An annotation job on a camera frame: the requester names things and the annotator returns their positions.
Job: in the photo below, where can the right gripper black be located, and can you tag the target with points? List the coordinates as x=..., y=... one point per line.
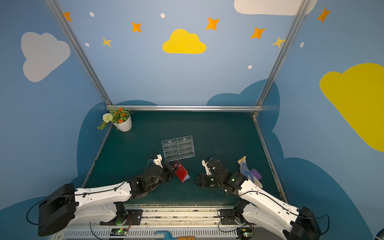
x=212, y=167

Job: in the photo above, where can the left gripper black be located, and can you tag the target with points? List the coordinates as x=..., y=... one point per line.
x=167, y=171

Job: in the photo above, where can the red card holder wallet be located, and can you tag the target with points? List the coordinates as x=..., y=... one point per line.
x=181, y=172

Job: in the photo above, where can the clear acrylic card organizer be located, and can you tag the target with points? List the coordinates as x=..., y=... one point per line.
x=178, y=148

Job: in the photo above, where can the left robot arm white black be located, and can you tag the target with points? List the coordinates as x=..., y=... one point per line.
x=68, y=205

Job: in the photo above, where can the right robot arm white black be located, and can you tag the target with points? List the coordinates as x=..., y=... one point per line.
x=258, y=207

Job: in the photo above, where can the right green circuit board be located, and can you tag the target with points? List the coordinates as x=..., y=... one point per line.
x=244, y=233

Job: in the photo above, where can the green circuit board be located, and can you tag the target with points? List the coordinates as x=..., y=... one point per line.
x=119, y=232
x=244, y=233

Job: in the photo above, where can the white pot with flowers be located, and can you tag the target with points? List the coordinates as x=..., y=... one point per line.
x=120, y=118

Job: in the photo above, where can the left green circuit board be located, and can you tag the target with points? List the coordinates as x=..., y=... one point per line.
x=119, y=232

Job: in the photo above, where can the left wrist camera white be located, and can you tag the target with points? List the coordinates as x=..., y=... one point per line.
x=157, y=160

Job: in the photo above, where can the aluminium rail front frame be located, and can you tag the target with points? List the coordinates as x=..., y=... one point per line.
x=197, y=221

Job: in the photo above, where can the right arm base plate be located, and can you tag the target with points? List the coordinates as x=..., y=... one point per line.
x=230, y=217

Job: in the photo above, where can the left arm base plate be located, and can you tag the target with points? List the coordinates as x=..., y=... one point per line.
x=125, y=218

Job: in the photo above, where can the teal handled tool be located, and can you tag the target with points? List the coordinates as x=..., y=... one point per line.
x=168, y=236

